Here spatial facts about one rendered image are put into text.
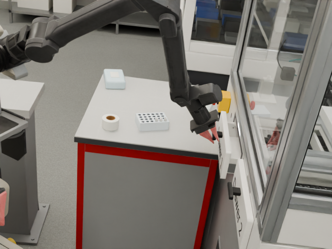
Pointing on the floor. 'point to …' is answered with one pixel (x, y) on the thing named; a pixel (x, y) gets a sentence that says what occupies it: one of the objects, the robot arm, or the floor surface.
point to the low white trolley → (142, 173)
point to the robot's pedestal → (22, 167)
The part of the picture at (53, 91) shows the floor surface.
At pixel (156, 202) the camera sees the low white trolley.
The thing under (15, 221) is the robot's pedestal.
